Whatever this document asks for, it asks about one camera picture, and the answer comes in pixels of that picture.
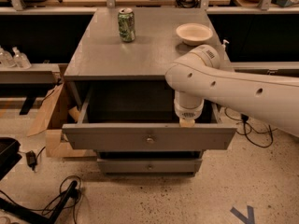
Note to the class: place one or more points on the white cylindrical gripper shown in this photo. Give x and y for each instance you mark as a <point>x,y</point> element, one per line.
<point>188,112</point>

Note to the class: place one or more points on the grey top drawer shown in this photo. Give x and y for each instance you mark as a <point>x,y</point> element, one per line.
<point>145,137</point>

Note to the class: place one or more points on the grey drawer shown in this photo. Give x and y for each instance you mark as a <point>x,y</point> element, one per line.
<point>145,137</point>
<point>149,166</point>

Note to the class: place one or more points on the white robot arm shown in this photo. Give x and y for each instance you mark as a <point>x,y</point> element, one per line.
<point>197,76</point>

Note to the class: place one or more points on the grey wooden drawer cabinet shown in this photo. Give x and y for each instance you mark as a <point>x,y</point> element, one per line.
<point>128,78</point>

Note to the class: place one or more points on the grey bottom drawer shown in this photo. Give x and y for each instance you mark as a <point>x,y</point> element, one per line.
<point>149,166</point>

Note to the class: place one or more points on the open cardboard box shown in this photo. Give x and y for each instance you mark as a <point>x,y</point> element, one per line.
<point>50,118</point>

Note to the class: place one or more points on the black power adapter right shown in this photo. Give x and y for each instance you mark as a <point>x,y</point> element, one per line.
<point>244,118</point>

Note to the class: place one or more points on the black power adapter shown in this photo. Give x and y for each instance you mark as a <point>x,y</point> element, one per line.
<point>244,118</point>
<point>31,159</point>

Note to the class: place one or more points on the small white pump bottle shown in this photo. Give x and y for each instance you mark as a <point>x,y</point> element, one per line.
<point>225,44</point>

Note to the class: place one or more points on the white paper bowl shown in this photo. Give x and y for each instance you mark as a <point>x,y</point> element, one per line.
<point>194,34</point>

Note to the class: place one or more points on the green soda can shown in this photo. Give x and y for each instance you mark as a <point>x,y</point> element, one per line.
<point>126,22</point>

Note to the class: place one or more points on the black power adapter left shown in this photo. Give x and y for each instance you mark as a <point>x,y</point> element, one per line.
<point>31,159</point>

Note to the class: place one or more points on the clear sanitizer bottle right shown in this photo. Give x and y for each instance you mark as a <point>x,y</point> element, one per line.
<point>21,59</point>

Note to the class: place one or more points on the clear sanitizer bottle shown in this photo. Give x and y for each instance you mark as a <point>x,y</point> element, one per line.
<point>6,58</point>
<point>21,59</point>

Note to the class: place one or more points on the black bin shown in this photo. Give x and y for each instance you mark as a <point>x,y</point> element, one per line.
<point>9,154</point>

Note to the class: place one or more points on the clear sanitizer bottle left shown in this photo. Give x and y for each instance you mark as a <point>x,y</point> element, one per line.
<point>6,58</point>

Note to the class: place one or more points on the black metal stand base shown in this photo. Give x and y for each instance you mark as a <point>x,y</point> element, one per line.
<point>34,218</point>

